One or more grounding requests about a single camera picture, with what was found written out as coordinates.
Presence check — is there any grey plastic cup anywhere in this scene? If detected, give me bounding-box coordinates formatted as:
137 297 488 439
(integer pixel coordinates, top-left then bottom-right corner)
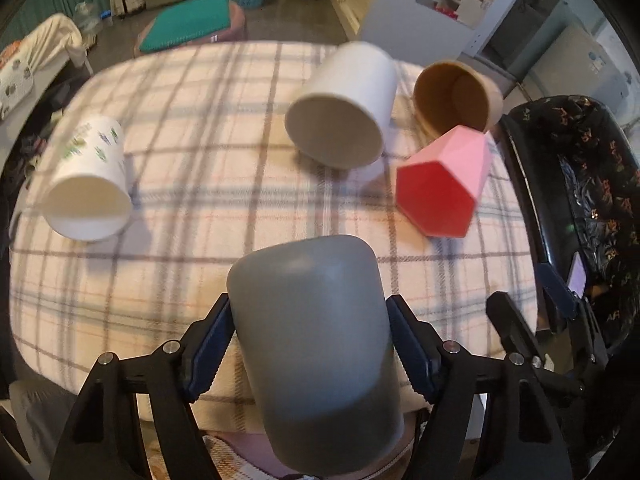
227 235 404 477

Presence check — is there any pink faceted cup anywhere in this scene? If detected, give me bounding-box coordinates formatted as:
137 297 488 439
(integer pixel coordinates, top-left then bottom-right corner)
396 126 491 238

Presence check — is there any brown paper cup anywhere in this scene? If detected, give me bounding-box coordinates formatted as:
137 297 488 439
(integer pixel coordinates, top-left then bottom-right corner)
412 60 503 140

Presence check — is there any white floral paper cup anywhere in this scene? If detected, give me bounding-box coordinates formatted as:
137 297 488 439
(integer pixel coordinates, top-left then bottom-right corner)
41 115 132 242

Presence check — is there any smartphone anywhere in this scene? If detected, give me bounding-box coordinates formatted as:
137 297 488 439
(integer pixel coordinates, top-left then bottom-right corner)
566 252 587 298

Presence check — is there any black chair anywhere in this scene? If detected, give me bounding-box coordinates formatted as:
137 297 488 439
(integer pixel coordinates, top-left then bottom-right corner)
498 113 582 278

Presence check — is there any washing machine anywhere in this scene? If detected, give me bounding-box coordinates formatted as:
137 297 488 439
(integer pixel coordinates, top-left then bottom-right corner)
522 24 629 113

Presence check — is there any plaid tablecloth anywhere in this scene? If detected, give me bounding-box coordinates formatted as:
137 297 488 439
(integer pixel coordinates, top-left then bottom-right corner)
9 42 538 392

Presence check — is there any bed with blankets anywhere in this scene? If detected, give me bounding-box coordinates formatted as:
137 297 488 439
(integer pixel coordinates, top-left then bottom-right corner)
1 13 87 122

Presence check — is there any water jug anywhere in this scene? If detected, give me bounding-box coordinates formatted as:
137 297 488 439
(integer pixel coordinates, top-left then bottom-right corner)
73 1 103 48

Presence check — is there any green cushion stool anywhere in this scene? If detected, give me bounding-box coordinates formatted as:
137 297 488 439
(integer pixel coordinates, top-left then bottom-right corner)
134 0 247 56

